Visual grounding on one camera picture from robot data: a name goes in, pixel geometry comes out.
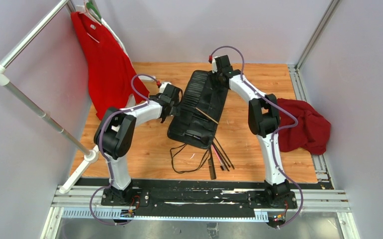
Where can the metal clothes rack pole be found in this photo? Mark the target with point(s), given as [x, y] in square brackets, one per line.
[44, 98]

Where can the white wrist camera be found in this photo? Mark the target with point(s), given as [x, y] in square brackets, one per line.
[162, 85]
[212, 60]

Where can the green white hangers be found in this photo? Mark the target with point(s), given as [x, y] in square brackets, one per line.
[90, 10]

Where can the pink handled makeup brush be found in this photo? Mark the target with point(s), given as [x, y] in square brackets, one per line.
[218, 157]

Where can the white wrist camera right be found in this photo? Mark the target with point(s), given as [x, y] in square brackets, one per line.
[212, 60]

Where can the black angled brush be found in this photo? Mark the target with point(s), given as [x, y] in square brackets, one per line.
[226, 167]

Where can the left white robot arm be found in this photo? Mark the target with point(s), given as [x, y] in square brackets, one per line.
[115, 133]

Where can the black comb brush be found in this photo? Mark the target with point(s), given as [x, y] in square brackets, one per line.
[211, 166]

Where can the thin black eyeliner brush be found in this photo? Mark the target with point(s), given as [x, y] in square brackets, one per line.
[224, 154]

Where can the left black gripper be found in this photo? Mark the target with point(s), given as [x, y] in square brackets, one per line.
[157, 96]

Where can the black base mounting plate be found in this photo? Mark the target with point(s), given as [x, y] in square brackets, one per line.
[185, 198]

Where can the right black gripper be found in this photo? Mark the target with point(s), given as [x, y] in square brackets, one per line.
[215, 73]

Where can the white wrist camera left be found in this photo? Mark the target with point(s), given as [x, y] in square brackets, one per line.
[162, 85]

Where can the black makeup brush roll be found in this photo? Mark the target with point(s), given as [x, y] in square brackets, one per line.
[191, 127]

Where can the dark red crumpled cloth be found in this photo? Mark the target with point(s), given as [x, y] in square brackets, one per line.
[312, 132]

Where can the red hanging shirt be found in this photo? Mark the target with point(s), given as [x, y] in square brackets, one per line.
[110, 70]

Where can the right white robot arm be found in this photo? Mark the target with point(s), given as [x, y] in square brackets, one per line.
[263, 121]

